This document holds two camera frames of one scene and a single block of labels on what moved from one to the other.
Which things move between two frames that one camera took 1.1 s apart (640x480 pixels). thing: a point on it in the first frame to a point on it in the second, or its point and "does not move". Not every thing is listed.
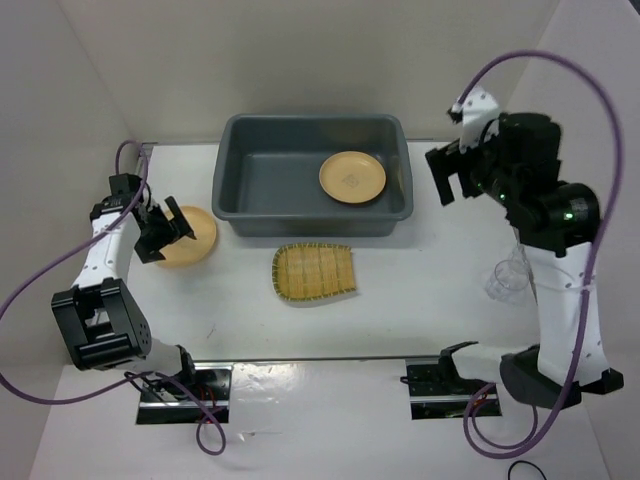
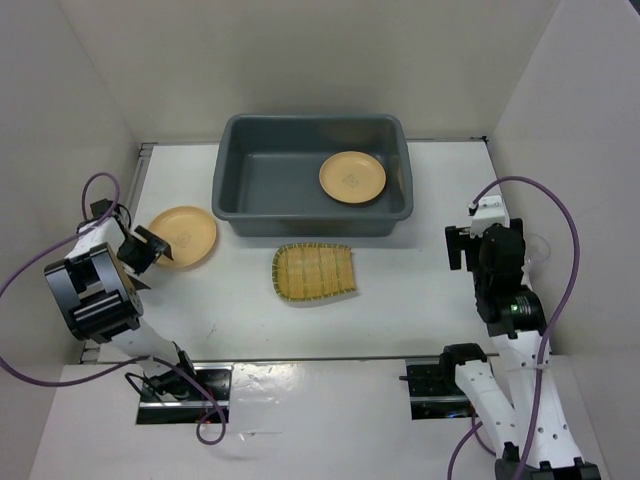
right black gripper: x=445 y=159 to x=455 y=240
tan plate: x=352 y=177 does not move
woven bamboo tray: x=309 y=270 does not move
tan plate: x=190 y=250 does not move
